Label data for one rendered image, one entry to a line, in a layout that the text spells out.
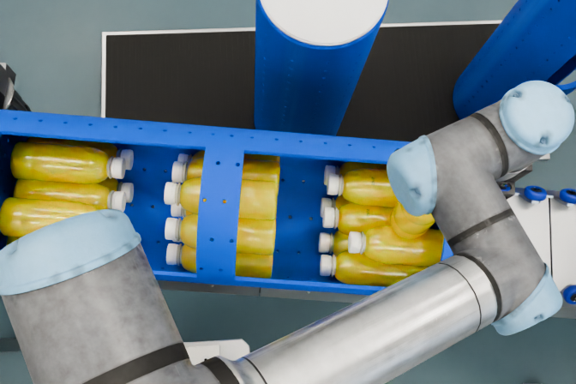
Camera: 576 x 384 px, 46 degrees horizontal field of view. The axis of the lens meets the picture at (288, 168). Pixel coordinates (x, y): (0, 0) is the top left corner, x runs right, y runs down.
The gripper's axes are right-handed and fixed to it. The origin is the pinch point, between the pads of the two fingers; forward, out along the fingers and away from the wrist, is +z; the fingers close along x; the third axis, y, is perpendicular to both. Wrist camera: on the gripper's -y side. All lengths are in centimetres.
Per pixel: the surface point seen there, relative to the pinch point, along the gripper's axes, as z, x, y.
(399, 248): 18.6, -6.3, -1.2
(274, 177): 18.9, 4.8, -23.9
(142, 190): 36, 4, -50
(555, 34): 46, 52, 41
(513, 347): 133, -18, 61
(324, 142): 13.7, 10.3, -15.8
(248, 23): 132, 92, -36
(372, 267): 24.1, -9.4, -5.0
